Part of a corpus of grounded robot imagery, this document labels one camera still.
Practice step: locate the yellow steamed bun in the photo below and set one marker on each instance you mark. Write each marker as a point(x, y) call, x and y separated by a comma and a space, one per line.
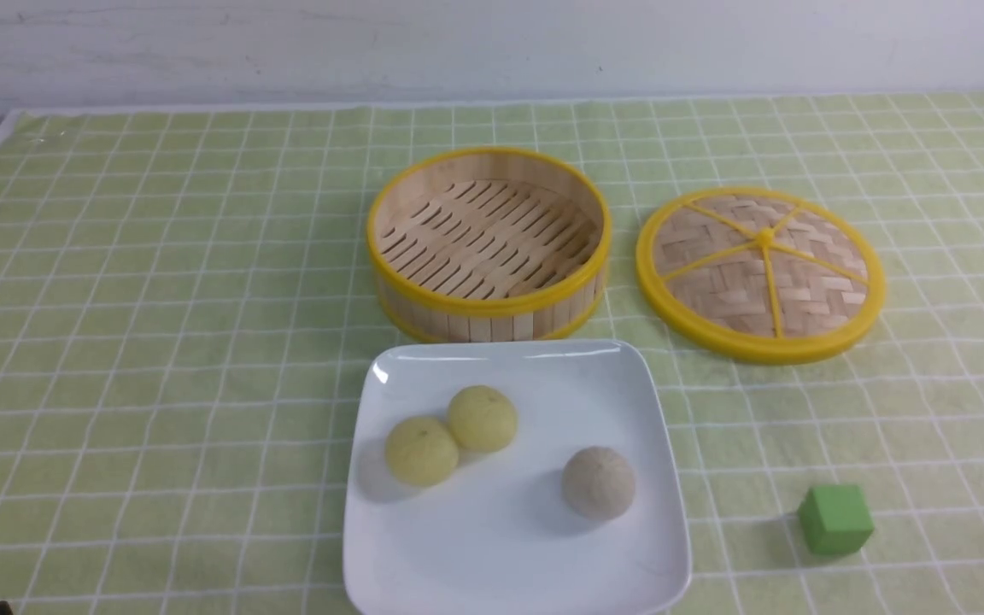
point(482, 419)
point(420, 452)

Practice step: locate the grey-beige steamed bun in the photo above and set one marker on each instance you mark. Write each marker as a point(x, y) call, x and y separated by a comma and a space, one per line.
point(598, 483)

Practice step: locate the white square plate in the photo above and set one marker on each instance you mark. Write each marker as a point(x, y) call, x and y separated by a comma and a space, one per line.
point(497, 537)

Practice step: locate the green foam cube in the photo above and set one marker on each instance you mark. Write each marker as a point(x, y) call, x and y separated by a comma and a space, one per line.
point(835, 519)

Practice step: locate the woven bamboo steamer lid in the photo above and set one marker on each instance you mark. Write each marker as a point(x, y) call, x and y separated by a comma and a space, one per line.
point(759, 275)

